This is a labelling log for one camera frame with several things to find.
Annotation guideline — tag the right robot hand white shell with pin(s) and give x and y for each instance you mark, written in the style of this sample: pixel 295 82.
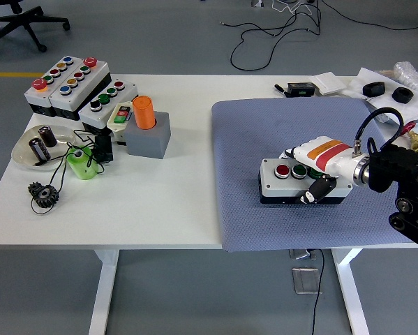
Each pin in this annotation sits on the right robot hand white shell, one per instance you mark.
pixel 330 153

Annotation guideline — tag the five-button box with emergency stop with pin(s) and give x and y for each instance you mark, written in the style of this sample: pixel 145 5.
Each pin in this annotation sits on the five-button box with emergency stop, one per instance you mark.
pixel 34 96
pixel 81 87

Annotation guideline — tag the blue-grey textured mat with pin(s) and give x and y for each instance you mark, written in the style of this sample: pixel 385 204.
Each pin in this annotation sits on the blue-grey textured mat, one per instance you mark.
pixel 264 139

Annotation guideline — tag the black device with green label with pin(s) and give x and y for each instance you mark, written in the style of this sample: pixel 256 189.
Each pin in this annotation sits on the black device with green label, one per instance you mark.
pixel 299 89

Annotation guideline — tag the white foam sheet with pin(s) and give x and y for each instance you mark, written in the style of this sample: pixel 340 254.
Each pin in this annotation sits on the white foam sheet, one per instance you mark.
pixel 386 104

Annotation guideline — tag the small black tool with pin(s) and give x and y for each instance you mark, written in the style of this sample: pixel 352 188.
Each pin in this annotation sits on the small black tool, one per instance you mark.
pixel 281 89

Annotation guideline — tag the open metal floor socket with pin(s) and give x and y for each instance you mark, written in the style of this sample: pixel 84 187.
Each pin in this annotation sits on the open metal floor socket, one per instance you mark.
pixel 301 254

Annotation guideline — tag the bubble wrap roll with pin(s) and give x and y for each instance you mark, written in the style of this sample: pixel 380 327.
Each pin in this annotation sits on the bubble wrap roll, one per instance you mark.
pixel 411 76

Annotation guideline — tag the metal floor socket plate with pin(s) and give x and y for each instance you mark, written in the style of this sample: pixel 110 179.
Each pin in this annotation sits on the metal floor socket plate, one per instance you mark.
pixel 306 281

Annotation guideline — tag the white table leg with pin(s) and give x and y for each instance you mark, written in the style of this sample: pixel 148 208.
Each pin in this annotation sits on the white table leg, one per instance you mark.
pixel 350 289
pixel 104 289

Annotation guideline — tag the grey block with hole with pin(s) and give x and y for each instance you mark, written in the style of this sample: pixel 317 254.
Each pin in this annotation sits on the grey block with hole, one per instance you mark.
pixel 146 143

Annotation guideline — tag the orange cylinder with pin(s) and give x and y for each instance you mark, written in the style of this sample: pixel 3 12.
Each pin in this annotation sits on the orange cylinder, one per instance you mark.
pixel 143 113

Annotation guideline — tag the small black adapter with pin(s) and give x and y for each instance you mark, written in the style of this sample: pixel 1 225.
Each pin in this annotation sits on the small black adapter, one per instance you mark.
pixel 103 148

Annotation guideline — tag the green translucent cylinder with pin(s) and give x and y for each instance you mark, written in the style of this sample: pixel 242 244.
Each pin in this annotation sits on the green translucent cylinder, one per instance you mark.
pixel 83 167

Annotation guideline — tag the black capacitor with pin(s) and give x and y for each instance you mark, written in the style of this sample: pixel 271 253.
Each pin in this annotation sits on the black capacitor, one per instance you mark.
pixel 39 150
pixel 47 137

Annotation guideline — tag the black metal gear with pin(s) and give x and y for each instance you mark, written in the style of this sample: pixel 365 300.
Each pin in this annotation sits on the black metal gear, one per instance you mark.
pixel 37 195

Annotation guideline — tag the white shallow dish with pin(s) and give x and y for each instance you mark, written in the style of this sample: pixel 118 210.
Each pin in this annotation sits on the white shallow dish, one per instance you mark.
pixel 22 153

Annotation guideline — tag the black office chair base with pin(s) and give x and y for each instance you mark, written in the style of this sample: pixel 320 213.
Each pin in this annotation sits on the black office chair base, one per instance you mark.
pixel 18 21

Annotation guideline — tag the white switch plate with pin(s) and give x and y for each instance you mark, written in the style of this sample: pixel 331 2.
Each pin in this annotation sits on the white switch plate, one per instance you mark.
pixel 329 83

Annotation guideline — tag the cream red-green switch box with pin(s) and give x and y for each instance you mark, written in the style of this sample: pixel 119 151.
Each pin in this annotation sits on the cream red-green switch box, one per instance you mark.
pixel 116 127

